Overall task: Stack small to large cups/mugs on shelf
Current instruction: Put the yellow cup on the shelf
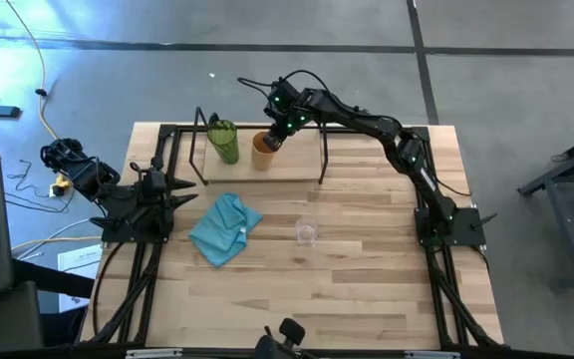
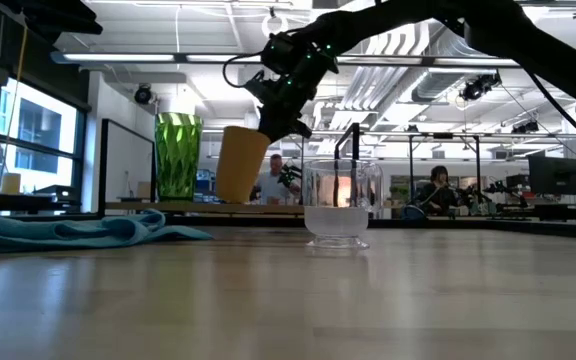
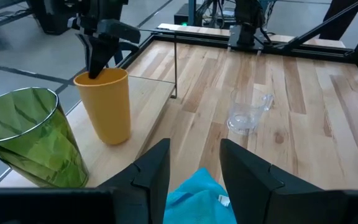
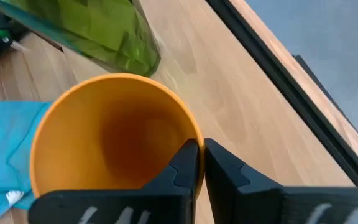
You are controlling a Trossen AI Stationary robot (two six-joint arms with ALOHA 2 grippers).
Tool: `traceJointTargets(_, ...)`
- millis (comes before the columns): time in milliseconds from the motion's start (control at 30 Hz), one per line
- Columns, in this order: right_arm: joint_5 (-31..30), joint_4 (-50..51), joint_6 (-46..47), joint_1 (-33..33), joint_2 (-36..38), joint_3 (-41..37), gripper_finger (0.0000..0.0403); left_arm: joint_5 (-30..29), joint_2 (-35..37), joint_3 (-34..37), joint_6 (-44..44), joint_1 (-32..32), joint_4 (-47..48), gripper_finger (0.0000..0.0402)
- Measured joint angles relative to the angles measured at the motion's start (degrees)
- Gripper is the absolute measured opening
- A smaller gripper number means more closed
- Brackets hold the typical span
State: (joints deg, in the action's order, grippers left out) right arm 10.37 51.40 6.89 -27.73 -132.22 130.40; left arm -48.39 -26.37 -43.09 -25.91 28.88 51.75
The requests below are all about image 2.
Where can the orange plastic cup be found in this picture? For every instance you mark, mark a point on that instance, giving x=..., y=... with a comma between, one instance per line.
x=238, y=165

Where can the clear glass mug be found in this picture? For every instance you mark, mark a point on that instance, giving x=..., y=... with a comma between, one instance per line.
x=340, y=200

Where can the green faceted plastic cup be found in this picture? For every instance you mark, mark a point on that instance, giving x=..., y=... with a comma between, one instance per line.
x=178, y=155

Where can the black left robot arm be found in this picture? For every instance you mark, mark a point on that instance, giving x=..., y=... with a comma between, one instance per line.
x=53, y=15

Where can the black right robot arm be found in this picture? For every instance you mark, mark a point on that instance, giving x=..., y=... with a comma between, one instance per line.
x=518, y=35

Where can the person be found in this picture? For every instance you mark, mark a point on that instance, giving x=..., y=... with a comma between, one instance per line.
x=438, y=192
x=273, y=185

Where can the overhead light bar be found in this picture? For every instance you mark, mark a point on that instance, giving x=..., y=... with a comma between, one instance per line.
x=118, y=57

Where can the teal cloth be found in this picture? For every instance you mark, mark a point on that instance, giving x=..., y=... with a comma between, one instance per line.
x=68, y=232

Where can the black computer monitor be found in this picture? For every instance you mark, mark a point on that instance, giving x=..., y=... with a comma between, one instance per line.
x=555, y=175

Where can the yellow cylinder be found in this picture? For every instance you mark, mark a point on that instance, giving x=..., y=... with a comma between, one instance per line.
x=10, y=183

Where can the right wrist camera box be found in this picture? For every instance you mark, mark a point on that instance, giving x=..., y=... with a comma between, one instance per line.
x=257, y=85

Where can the wooden shelf with black frame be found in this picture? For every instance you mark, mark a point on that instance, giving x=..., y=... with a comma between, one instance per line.
x=218, y=207

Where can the black metal frame stand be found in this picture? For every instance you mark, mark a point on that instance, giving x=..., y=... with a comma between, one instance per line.
x=411, y=170

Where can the black ceiling camera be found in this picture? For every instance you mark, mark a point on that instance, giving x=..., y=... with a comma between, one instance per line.
x=143, y=94
x=478, y=87

